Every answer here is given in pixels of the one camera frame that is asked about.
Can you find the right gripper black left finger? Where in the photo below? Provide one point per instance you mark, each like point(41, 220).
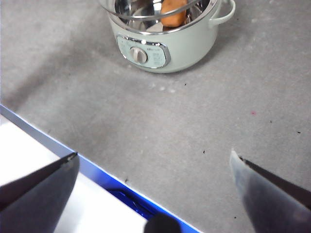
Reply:
point(36, 201)

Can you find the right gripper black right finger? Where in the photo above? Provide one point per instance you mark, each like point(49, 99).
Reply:
point(274, 201)

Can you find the brown potato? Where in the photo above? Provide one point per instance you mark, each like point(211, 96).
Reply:
point(173, 20)

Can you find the glass lid with green knob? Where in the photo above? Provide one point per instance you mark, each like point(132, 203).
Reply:
point(126, 11)

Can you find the pale green electric pot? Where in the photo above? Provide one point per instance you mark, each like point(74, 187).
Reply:
point(189, 46)

